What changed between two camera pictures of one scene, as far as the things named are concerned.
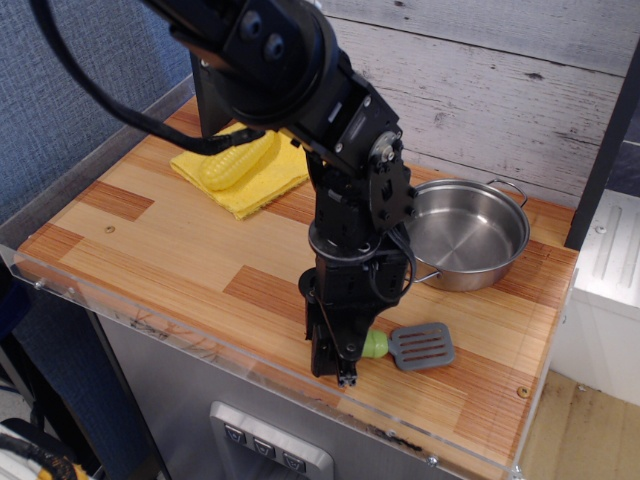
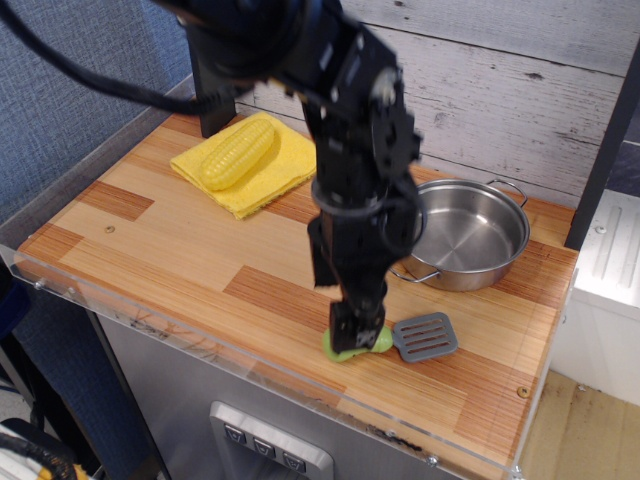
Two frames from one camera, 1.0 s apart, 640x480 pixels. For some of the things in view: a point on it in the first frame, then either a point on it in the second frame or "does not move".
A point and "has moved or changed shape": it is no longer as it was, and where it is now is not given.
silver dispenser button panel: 249,448 does not move
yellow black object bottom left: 52,466 does not move
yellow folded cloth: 282,169 does not move
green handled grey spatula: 415,346 has moved or changed shape
